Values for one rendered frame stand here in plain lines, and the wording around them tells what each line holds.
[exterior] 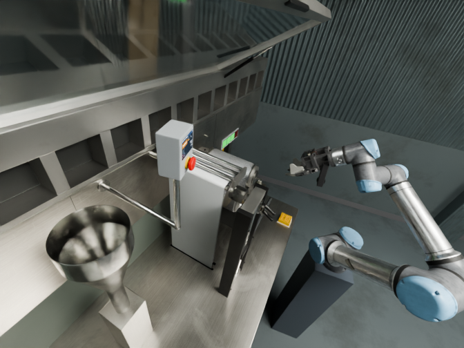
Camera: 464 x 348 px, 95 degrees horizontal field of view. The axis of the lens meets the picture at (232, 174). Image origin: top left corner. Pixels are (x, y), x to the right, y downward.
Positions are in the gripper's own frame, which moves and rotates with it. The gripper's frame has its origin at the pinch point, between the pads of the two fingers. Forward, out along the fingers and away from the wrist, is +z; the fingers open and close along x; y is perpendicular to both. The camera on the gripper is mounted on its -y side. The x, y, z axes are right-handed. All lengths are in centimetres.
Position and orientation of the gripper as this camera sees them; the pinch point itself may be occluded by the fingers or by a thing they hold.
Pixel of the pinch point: (289, 172)
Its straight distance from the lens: 103.4
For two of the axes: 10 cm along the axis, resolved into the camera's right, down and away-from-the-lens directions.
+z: -7.7, 2.1, 6.1
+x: -4.5, 5.0, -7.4
